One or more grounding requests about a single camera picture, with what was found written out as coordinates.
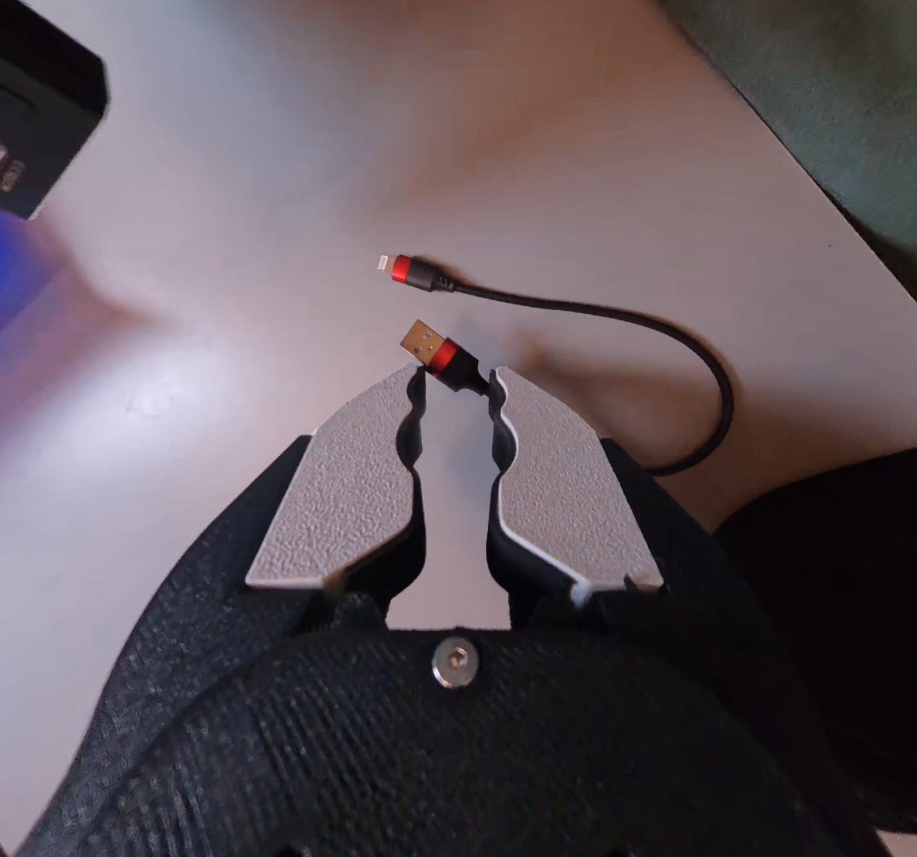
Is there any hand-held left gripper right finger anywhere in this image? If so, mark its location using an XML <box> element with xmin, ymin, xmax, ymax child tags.
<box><xmin>487</xmin><ymin>366</ymin><xmax>665</xmax><ymax>627</ymax></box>

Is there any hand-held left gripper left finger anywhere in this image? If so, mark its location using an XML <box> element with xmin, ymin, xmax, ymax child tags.
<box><xmin>245</xmin><ymin>363</ymin><xmax>428</xmax><ymax>632</ymax></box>

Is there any red black USB cable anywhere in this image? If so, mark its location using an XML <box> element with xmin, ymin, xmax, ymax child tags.
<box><xmin>376</xmin><ymin>253</ymin><xmax>735</xmax><ymax>477</ymax></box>

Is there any black USB hub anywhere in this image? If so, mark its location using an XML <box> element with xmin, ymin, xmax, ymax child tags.
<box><xmin>0</xmin><ymin>0</ymin><xmax>110</xmax><ymax>221</ymax></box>

